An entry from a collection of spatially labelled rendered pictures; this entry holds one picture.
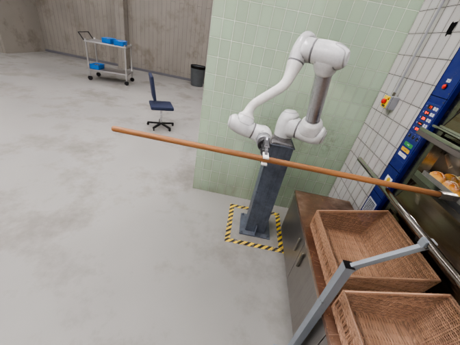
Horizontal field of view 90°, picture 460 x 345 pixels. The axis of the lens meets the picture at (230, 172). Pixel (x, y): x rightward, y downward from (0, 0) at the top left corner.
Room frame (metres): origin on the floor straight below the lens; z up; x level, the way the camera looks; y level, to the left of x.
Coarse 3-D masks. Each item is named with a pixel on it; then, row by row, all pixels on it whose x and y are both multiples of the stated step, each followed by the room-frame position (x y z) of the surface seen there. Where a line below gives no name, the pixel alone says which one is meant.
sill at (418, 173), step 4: (416, 172) 1.39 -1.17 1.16; (420, 172) 1.36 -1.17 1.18; (416, 176) 1.38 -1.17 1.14; (420, 176) 1.35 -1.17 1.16; (424, 180) 1.30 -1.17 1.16; (428, 180) 1.28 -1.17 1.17; (428, 184) 1.27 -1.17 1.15; (432, 184) 1.24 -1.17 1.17; (432, 188) 1.23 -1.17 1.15; (436, 188) 1.20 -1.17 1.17; (444, 200) 1.12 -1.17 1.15; (448, 204) 1.08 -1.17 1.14; (452, 204) 1.07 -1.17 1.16; (456, 204) 1.05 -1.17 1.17; (452, 208) 1.05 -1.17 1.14; (456, 208) 1.04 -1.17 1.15
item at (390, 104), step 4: (388, 96) 2.00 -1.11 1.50; (392, 96) 1.99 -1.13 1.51; (388, 100) 1.97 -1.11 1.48; (392, 100) 1.96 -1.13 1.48; (396, 100) 1.96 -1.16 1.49; (384, 104) 1.99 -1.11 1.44; (388, 104) 1.96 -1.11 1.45; (392, 104) 1.96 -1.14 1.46; (396, 104) 1.96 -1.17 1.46; (384, 108) 1.98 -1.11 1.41; (388, 108) 1.96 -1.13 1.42; (392, 108) 1.96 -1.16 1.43
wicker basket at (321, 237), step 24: (336, 216) 1.36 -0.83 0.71; (360, 216) 1.37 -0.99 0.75; (384, 216) 1.35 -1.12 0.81; (336, 240) 1.25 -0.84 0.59; (360, 240) 1.30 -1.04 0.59; (384, 240) 1.20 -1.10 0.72; (408, 240) 1.10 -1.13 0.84; (336, 264) 0.90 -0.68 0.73; (384, 264) 1.07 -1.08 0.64; (408, 264) 0.98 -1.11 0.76; (360, 288) 0.82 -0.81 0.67; (384, 288) 0.83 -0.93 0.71; (408, 288) 0.82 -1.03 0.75
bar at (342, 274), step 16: (384, 192) 1.04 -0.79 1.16; (400, 208) 0.90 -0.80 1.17; (416, 224) 0.79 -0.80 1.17; (432, 240) 0.71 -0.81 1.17; (384, 256) 0.71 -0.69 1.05; (400, 256) 0.70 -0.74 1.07; (336, 272) 0.72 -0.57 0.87; (352, 272) 0.69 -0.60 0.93; (448, 272) 0.57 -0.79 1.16; (336, 288) 0.69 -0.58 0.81; (320, 304) 0.69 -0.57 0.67; (304, 320) 0.72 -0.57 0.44; (304, 336) 0.69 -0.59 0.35
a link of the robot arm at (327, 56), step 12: (324, 48) 1.48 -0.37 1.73; (336, 48) 1.46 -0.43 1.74; (312, 60) 1.52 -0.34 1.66; (324, 60) 1.47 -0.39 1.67; (336, 60) 1.45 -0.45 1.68; (324, 72) 1.50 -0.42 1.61; (324, 84) 1.55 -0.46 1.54; (312, 96) 1.61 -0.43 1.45; (324, 96) 1.60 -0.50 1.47; (312, 108) 1.64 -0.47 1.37; (300, 120) 1.80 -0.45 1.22; (312, 120) 1.67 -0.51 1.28; (300, 132) 1.73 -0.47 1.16; (312, 132) 1.67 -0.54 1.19; (324, 132) 1.70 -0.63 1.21
